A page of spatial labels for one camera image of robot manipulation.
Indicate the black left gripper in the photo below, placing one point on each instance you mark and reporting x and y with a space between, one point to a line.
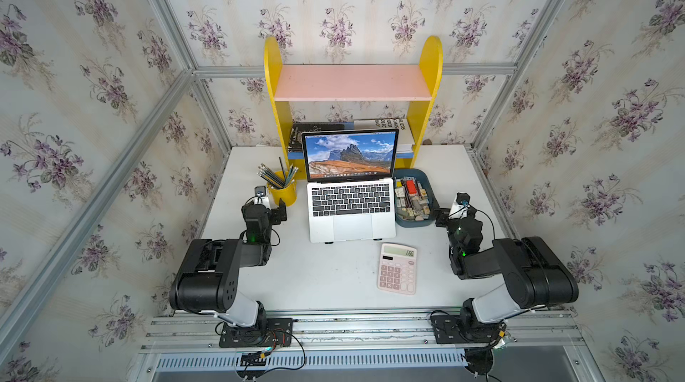
280 214

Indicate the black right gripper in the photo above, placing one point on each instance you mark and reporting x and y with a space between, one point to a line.
443 215

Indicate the silver laptop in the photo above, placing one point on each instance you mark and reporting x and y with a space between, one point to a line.
350 184

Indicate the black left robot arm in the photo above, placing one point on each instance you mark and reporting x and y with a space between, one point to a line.
207 280

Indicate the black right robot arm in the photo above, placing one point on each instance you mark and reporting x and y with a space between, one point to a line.
533 275

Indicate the yellow pencil cup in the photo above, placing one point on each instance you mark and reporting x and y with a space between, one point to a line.
288 194

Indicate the blue tray of small items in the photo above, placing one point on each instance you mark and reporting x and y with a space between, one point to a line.
414 201

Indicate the black book gold emblem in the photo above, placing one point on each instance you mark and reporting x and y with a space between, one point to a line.
295 143

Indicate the pink calculator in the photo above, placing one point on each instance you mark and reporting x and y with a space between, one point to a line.
397 269

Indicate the white book black lettering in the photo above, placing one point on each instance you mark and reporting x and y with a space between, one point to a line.
406 141

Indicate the yellow pink blue shelf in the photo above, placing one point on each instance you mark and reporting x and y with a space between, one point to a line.
418 84

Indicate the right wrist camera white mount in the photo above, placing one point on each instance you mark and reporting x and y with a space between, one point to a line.
460 203

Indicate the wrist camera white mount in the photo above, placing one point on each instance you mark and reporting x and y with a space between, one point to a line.
261 196
460 203

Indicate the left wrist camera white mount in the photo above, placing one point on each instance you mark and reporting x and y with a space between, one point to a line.
261 196

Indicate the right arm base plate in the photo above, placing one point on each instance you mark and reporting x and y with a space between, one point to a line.
452 329

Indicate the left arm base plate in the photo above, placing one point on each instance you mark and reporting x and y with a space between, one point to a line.
277 332

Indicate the aluminium mounting rail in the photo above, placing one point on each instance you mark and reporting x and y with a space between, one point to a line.
415 342

